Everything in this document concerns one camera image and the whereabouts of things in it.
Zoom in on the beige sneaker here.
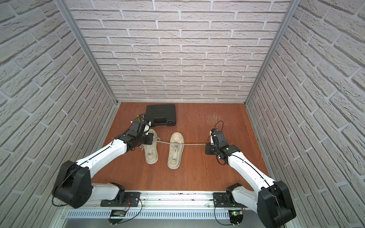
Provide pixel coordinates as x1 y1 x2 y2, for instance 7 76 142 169
140 129 161 165
153 131 207 170

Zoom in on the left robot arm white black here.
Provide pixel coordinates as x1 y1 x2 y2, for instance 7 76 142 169
52 120 154 209

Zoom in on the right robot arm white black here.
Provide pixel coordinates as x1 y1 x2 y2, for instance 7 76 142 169
205 128 297 228

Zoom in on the black plastic tool case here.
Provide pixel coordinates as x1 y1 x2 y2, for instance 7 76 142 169
144 104 176 127

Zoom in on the right controller board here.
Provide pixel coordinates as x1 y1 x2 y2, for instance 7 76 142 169
228 210 244 226

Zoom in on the controller board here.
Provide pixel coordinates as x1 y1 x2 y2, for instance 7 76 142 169
228 210 244 226
108 210 127 225

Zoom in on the left controller board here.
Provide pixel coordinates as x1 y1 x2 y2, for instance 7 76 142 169
108 210 127 225

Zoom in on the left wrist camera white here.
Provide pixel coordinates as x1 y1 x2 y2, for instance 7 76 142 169
143 122 151 134

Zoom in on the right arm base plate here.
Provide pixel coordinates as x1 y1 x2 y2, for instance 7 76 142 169
213 192 246 208

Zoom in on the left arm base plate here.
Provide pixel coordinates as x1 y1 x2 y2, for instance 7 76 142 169
100 192 141 207

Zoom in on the aluminium front rail frame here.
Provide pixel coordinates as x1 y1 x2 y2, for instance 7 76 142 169
51 191 266 228

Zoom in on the right corner aluminium post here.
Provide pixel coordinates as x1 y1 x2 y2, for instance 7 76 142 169
245 0 301 106

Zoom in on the corner aluminium post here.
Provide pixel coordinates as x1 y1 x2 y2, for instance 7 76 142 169
55 0 118 105
245 0 301 106

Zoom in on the left corner aluminium post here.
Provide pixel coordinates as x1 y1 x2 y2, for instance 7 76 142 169
55 0 118 105

